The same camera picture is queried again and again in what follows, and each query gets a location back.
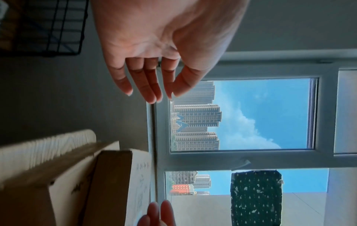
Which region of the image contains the cardboard box red-marked label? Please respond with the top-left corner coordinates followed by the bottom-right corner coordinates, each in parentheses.
top-left (0, 141), bottom-right (120, 226)

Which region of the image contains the beige window cover sheet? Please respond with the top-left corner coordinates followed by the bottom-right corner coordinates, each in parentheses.
top-left (170, 191), bottom-right (330, 226)

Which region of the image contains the green dotted cloth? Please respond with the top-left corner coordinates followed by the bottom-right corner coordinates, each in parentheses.
top-left (230, 169), bottom-right (283, 226)

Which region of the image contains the person's left hand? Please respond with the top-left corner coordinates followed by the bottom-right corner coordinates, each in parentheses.
top-left (90, 0), bottom-right (251, 104)

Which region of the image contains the cardboard box black print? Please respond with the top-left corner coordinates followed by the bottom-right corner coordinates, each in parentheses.
top-left (82, 149), bottom-right (153, 226)

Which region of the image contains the person's right hand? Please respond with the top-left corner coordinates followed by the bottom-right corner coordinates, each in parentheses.
top-left (138, 200), bottom-right (176, 226)

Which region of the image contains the black wire cart basket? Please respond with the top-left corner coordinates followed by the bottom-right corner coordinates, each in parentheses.
top-left (0, 0), bottom-right (90, 57)

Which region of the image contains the wooden table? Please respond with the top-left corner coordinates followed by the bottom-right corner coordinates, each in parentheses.
top-left (0, 129), bottom-right (97, 177)

